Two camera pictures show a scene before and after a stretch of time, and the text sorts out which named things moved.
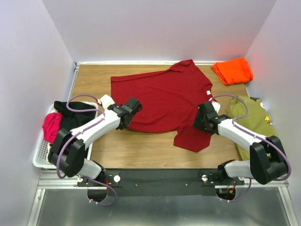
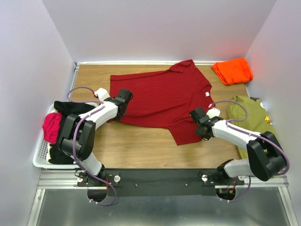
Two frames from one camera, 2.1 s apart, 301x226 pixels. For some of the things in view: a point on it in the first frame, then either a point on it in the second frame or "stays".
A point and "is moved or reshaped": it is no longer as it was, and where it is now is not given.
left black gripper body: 130,122 → 125,109
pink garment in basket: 51,126 stays
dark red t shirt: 170,100 is moved or reshaped
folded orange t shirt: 233,71 stays
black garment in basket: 75,115 stays
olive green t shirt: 250,112 stays
